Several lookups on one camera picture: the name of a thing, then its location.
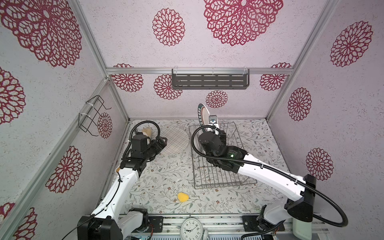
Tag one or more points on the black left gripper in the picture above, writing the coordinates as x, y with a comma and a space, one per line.
158, 148

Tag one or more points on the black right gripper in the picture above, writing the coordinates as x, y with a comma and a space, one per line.
223, 139

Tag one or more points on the white blue grid plate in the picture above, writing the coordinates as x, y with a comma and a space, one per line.
178, 140

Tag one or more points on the green red rimmed plate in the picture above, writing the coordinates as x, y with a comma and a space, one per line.
203, 115

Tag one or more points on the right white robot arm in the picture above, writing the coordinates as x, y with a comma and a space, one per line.
300, 192

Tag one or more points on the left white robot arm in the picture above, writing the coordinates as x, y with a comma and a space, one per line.
105, 222

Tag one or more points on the tan oblong sponge block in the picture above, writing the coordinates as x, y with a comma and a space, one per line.
147, 132

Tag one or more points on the yellow sponge piece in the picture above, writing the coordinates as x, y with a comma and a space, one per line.
182, 197

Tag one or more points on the white analog clock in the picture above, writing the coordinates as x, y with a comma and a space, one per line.
192, 229

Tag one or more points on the dark metal wall shelf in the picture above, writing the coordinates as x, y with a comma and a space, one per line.
209, 81

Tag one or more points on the black wire wall basket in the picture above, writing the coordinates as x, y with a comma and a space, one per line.
96, 121

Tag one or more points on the metal base rail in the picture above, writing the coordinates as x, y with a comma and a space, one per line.
222, 227

